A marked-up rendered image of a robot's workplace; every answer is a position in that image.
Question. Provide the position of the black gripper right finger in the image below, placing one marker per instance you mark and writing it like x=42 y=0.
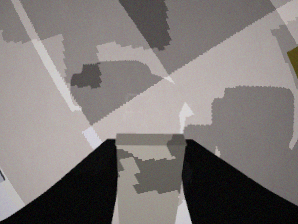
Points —
x=217 y=193

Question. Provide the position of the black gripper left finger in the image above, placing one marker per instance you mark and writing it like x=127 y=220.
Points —
x=86 y=195

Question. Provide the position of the yellow flat block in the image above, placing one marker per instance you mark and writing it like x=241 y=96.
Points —
x=293 y=56

